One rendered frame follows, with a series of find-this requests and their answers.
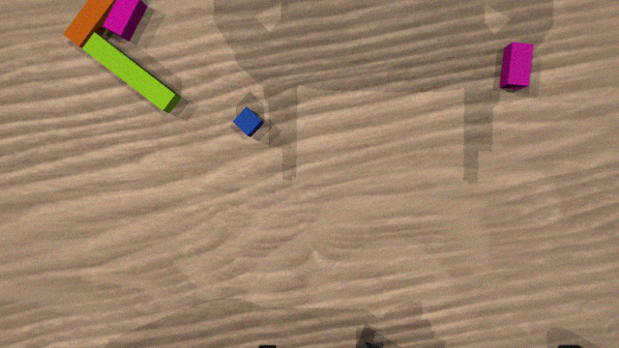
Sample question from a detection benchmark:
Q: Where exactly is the lime green rod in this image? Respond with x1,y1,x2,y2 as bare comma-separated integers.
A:
82,33,181,113

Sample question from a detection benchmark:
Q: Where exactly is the small blue block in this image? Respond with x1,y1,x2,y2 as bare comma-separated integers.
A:
232,107,264,137

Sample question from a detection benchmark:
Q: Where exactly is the magenta rectangular block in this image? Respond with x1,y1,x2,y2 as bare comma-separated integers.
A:
499,43,534,90
103,0,147,41

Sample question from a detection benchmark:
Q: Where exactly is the orange rod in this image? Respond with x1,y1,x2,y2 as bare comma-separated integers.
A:
63,0,116,48

